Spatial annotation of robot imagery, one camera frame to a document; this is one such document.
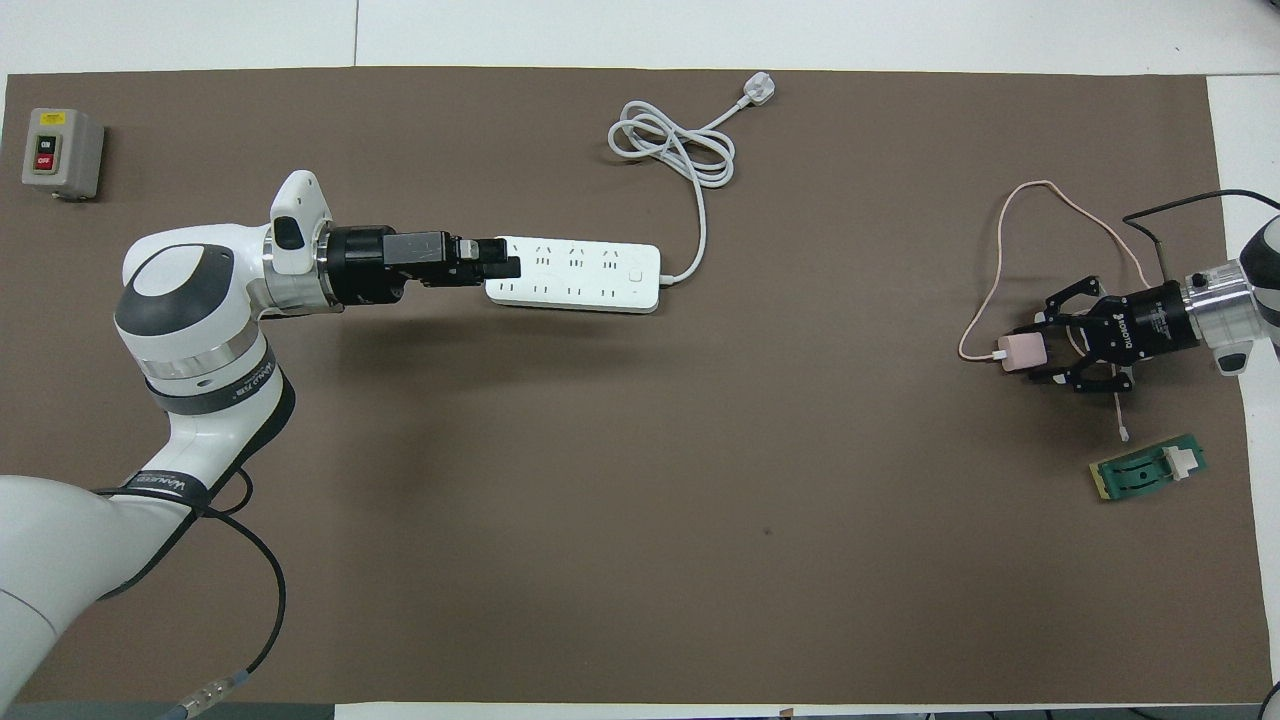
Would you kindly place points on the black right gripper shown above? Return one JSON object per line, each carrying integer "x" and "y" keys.
{"x": 1150, "y": 322}

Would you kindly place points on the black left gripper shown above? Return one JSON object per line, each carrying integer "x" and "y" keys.
{"x": 365, "y": 265}

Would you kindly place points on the pink charger adapter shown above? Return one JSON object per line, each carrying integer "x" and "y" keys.
{"x": 1022, "y": 353}

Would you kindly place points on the white power strip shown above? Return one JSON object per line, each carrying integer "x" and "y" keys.
{"x": 590, "y": 280}

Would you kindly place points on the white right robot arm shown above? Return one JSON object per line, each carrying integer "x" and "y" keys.
{"x": 1260, "y": 290}

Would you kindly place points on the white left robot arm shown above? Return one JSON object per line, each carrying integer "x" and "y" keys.
{"x": 190, "y": 290}

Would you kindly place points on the brown table mat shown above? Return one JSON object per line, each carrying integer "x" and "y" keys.
{"x": 700, "y": 500}

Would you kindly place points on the green knife switch block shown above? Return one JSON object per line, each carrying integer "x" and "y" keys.
{"x": 1140, "y": 475}

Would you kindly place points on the grey on-off switch box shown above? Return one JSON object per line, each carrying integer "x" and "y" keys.
{"x": 75, "y": 160}

